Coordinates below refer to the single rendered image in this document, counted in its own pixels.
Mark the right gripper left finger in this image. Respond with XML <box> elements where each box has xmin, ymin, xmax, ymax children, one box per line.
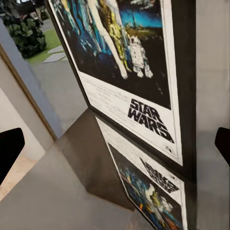
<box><xmin>0</xmin><ymin>128</ymin><xmax>25</xmax><ymax>185</ymax></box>

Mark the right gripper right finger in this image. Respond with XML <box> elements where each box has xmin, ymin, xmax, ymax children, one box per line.
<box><xmin>215</xmin><ymin>127</ymin><xmax>230</xmax><ymax>166</ymax></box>

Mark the poster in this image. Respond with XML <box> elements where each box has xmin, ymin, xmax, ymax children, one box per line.
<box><xmin>44</xmin><ymin>0</ymin><xmax>196</xmax><ymax>183</ymax></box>

